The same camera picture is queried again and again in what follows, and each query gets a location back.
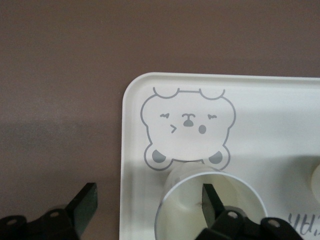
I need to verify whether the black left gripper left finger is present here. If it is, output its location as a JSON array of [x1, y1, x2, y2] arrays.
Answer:
[[37, 182, 99, 240]]

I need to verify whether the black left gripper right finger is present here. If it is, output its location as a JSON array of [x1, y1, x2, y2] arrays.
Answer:
[[197, 183, 262, 240]]

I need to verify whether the white IKEA cup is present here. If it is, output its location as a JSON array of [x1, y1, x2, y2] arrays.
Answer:
[[310, 163, 320, 200], [154, 161, 268, 240]]

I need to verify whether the white bear print tray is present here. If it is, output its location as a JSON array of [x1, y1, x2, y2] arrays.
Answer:
[[119, 71, 320, 240]]

